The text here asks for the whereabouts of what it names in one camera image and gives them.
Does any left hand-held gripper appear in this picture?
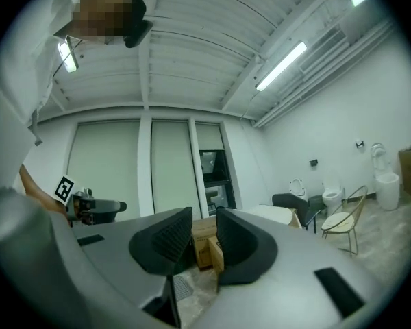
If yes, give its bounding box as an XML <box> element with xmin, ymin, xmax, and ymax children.
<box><xmin>53</xmin><ymin>174</ymin><xmax>128</xmax><ymax>225</ymax></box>

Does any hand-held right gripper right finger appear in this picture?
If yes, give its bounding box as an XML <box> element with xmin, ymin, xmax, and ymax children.
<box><xmin>190</xmin><ymin>206</ymin><xmax>397</xmax><ymax>329</ymax></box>

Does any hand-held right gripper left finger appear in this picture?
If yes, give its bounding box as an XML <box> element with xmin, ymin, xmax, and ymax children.
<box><xmin>0</xmin><ymin>185</ymin><xmax>195</xmax><ymax>329</ymax></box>

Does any grey perforated rubber mat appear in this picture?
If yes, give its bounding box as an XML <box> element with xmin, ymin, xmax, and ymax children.
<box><xmin>173</xmin><ymin>273</ymin><xmax>195</xmax><ymax>302</ymax></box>

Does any person's left forearm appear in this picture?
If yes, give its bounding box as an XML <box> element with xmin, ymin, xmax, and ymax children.
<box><xmin>18</xmin><ymin>163</ymin><xmax>70</xmax><ymax>226</ymax></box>

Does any white roller blind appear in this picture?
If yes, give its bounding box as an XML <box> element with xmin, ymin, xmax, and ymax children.
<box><xmin>151</xmin><ymin>119</ymin><xmax>202</xmax><ymax>216</ymax></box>
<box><xmin>195</xmin><ymin>122</ymin><xmax>226</xmax><ymax>151</ymax></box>
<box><xmin>66</xmin><ymin>120</ymin><xmax>142</xmax><ymax>221</ymax></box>

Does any black chair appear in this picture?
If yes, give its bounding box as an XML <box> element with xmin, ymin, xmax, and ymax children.
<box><xmin>271</xmin><ymin>193</ymin><xmax>323</xmax><ymax>235</ymax></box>

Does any grey waste bin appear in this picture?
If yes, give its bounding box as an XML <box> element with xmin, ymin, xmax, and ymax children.
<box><xmin>308</xmin><ymin>195</ymin><xmax>325</xmax><ymax>216</ymax></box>

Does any brown cardboard box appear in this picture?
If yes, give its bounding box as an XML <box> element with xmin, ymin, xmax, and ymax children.
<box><xmin>207</xmin><ymin>236</ymin><xmax>226</xmax><ymax>275</ymax></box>
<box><xmin>191</xmin><ymin>217</ymin><xmax>218</xmax><ymax>271</ymax></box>

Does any dark window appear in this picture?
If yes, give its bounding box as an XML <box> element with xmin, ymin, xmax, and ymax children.
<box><xmin>199</xmin><ymin>149</ymin><xmax>236</xmax><ymax>218</ymax></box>

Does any person's white shirt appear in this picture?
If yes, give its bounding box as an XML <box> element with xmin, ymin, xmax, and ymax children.
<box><xmin>0</xmin><ymin>0</ymin><xmax>90</xmax><ymax>200</ymax></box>

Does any person's head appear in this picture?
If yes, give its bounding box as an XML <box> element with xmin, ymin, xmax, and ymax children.
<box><xmin>71</xmin><ymin>0</ymin><xmax>148</xmax><ymax>47</ymax></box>

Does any long ceiling tube light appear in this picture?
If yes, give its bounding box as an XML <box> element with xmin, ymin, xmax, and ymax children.
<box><xmin>254</xmin><ymin>40</ymin><xmax>308</xmax><ymax>93</ymax></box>

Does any round wire basket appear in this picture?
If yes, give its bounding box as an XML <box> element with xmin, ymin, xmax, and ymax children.
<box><xmin>321</xmin><ymin>184</ymin><xmax>369</xmax><ymax>257</ymax></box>

